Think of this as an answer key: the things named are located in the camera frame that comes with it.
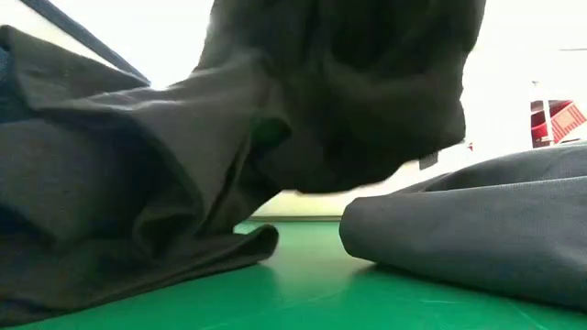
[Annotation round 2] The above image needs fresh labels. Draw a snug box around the navy blue cloth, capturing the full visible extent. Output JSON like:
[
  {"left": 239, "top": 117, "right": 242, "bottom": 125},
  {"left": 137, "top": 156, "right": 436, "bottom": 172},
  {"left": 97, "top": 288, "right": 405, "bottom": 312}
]
[{"left": 0, "top": 45, "right": 16, "bottom": 124}]

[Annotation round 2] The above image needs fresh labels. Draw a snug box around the black garment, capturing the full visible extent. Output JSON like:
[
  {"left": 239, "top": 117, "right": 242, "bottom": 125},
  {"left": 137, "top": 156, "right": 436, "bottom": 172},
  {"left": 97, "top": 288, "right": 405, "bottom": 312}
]
[{"left": 0, "top": 0, "right": 488, "bottom": 327}]

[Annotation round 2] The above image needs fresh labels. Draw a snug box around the dark grey garment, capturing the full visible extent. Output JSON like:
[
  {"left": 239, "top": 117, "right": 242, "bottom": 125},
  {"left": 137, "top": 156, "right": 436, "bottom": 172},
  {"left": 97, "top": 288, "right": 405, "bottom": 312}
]
[{"left": 338, "top": 140, "right": 587, "bottom": 314}]

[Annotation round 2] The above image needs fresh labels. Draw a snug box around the black aluminium table frame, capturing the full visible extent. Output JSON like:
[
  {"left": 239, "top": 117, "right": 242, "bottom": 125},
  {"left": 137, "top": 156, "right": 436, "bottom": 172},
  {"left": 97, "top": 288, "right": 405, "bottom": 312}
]
[{"left": 18, "top": 0, "right": 152, "bottom": 87}]

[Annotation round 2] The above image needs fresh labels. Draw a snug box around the metal shelf rack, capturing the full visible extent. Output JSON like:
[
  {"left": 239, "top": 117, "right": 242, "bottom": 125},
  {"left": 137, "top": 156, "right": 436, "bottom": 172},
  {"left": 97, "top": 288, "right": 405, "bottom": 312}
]
[{"left": 529, "top": 80, "right": 587, "bottom": 150}]

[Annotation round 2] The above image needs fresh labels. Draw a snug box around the beige fabric storage box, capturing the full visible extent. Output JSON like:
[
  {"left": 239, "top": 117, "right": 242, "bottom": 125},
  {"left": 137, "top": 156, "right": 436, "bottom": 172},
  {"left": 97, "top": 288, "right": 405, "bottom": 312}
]
[{"left": 249, "top": 158, "right": 455, "bottom": 224}]

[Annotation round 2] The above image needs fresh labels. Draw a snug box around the red storage bin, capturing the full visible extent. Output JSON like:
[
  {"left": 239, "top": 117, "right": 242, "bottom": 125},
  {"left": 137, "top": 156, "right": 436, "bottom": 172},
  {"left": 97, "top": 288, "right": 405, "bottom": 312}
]
[{"left": 531, "top": 100, "right": 587, "bottom": 148}]

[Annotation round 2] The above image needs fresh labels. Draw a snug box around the green table mat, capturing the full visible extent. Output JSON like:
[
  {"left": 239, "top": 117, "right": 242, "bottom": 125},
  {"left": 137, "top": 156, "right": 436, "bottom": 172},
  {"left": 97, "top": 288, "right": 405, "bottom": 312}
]
[{"left": 8, "top": 220, "right": 587, "bottom": 330}]

